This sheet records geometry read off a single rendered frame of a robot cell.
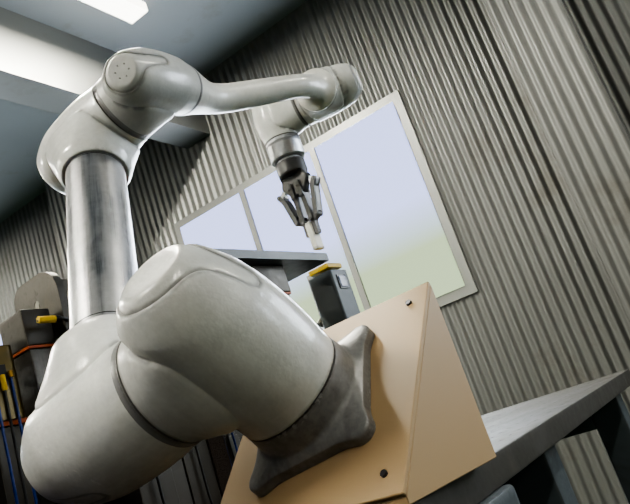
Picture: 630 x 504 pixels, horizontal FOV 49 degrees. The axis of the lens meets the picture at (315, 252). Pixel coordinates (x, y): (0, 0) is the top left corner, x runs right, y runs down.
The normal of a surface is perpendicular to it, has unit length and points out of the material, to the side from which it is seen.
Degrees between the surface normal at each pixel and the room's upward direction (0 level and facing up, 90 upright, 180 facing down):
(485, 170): 90
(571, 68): 90
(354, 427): 55
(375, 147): 90
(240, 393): 133
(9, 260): 90
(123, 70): 98
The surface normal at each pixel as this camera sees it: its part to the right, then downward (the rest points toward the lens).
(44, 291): -0.59, -0.03
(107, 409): -0.31, -0.10
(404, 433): -0.66, -0.64
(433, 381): 0.72, -0.40
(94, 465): -0.07, 0.42
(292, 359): 0.60, -0.08
